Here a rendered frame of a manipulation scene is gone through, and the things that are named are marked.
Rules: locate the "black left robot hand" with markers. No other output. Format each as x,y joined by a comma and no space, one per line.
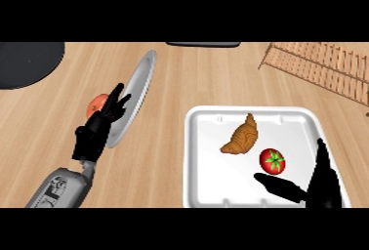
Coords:
94,133

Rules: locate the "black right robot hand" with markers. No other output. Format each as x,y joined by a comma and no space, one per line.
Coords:
323,182

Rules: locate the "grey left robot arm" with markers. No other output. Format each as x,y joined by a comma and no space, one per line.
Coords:
60,187

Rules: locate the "white tray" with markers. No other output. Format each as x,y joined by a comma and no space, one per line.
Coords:
259,156

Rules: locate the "brown croissant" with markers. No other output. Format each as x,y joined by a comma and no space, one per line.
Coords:
243,136

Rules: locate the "orange-red tomato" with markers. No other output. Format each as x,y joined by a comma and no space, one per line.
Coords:
97,103

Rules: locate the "red tomato with green stem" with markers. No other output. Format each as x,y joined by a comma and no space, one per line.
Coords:
272,161

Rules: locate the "grey plate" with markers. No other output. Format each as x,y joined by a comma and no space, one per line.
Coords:
135,94

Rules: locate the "dark grey round object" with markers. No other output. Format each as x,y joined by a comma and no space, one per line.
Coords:
27,63

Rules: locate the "dark grey flat object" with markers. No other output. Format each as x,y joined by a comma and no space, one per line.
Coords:
203,44

